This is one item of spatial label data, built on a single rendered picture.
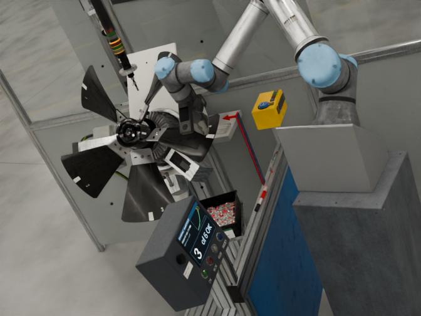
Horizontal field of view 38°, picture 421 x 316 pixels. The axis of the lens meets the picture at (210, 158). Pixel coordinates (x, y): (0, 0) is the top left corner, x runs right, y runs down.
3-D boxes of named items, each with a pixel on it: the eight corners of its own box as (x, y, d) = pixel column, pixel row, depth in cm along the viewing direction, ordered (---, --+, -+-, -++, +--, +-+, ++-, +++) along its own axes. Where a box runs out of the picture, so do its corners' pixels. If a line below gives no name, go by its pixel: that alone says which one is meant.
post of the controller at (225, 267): (230, 278, 202) (208, 234, 192) (238, 278, 200) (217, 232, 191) (227, 284, 199) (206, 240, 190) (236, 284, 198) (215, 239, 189)
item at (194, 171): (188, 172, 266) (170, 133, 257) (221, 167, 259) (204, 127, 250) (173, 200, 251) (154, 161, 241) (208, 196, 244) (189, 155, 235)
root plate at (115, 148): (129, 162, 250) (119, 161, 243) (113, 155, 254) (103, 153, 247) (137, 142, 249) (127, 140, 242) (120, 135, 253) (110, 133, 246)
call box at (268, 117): (267, 113, 266) (259, 92, 262) (288, 109, 262) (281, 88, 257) (259, 133, 254) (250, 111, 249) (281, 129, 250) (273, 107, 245)
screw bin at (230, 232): (203, 214, 248) (197, 200, 245) (242, 203, 245) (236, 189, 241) (200, 248, 230) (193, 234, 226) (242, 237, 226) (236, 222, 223)
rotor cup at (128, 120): (152, 158, 247) (135, 155, 236) (125, 147, 254) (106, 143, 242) (164, 125, 246) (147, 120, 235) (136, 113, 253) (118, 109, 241)
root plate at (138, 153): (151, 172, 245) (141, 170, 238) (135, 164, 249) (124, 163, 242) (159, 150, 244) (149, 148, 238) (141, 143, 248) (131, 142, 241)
